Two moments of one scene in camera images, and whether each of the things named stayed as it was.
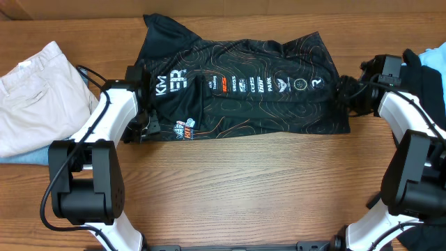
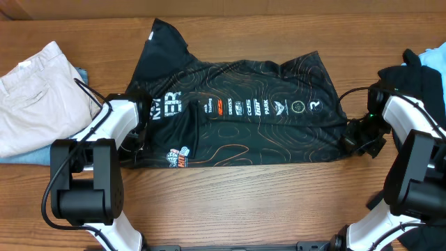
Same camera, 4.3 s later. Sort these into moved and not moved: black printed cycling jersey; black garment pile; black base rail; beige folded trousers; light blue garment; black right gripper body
Moved: black right gripper body; black printed cycling jersey
Not moved: light blue garment; black garment pile; beige folded trousers; black base rail
